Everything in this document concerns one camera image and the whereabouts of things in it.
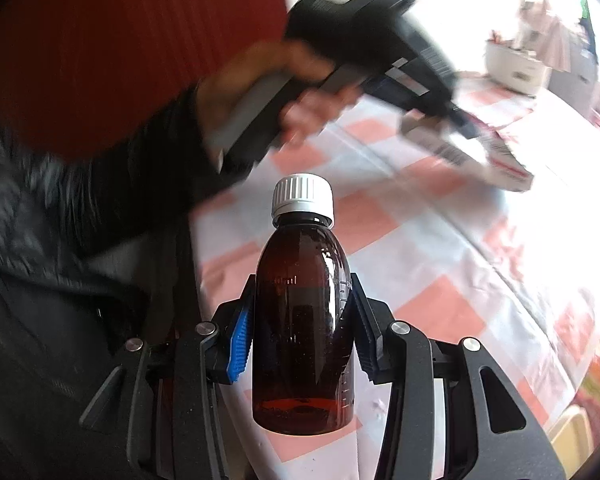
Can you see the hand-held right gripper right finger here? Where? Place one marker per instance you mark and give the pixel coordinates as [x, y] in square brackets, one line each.
[367, 340]

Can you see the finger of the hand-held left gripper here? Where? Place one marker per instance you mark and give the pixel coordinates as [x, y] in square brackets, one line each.
[462, 120]

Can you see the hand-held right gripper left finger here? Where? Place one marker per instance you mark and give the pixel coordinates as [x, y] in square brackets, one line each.
[237, 345]

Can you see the white red medicine box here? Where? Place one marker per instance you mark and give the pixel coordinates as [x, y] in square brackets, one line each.
[480, 160]

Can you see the dark blue tube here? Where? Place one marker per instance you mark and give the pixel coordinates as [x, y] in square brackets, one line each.
[300, 310]

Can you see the cream plastic bin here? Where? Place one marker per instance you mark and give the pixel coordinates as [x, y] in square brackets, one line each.
[572, 435]

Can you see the person's left forearm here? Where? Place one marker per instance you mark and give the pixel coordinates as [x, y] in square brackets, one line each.
[145, 175]

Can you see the person's left hand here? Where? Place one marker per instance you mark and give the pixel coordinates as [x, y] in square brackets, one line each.
[260, 62]

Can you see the white utensil container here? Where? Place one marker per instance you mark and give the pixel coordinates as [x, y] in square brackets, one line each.
[515, 67]

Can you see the pleated striped cloth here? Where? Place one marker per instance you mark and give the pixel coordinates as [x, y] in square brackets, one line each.
[560, 40]

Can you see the person's dark jacket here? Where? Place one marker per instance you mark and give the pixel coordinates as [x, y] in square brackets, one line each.
[40, 310]

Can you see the dark red door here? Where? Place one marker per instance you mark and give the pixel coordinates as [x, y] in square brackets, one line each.
[130, 35]

